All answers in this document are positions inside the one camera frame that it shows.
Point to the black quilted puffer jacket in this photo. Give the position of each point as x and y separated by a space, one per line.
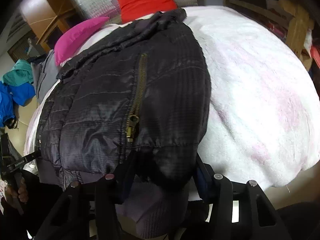
143 88

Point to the teal jacket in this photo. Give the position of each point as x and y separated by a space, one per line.
20 74

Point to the blue jacket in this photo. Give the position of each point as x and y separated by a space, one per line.
11 95

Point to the brown wooden cabinet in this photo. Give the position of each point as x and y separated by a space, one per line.
45 16

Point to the magenta pillow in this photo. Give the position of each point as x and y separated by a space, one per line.
75 37

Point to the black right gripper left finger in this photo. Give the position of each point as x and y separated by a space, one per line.
70 216

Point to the person's left hand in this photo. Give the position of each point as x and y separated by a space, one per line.
13 197

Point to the grey garment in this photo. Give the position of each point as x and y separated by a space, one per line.
44 75

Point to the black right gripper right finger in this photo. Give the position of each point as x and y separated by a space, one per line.
239 211

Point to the red pillow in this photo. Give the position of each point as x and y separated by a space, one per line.
134 9

